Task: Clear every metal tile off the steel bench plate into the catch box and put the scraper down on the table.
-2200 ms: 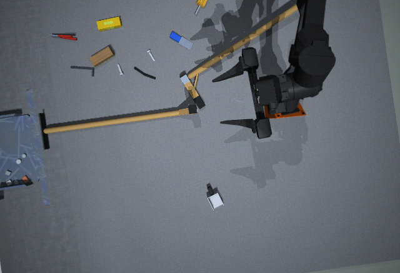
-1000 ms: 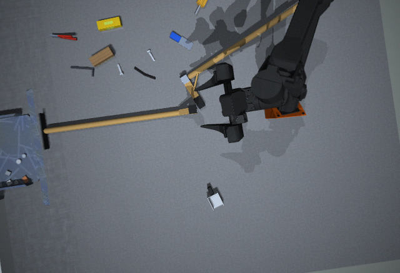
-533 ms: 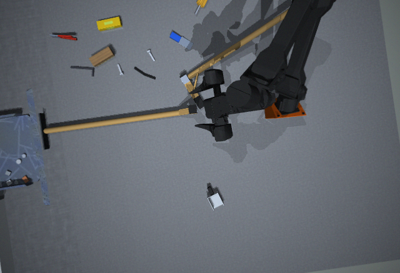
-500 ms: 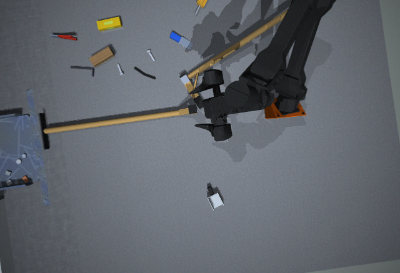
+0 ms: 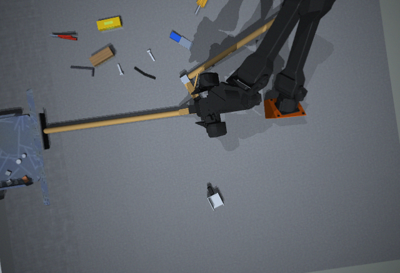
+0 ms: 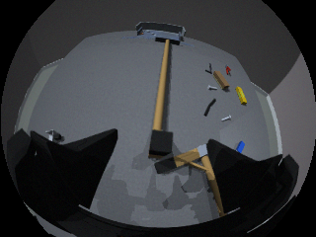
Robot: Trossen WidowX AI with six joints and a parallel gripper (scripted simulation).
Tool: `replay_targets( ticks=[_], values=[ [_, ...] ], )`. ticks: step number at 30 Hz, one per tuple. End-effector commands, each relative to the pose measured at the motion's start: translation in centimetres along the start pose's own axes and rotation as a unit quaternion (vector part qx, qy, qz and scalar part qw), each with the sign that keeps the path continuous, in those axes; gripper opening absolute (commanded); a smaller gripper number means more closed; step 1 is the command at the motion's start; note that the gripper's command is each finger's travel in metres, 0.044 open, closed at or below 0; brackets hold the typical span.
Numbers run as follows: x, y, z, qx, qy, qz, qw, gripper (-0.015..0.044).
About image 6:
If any long scraper with wooden handle and black blade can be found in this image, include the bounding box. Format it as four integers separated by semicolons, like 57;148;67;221
149;37;181;161

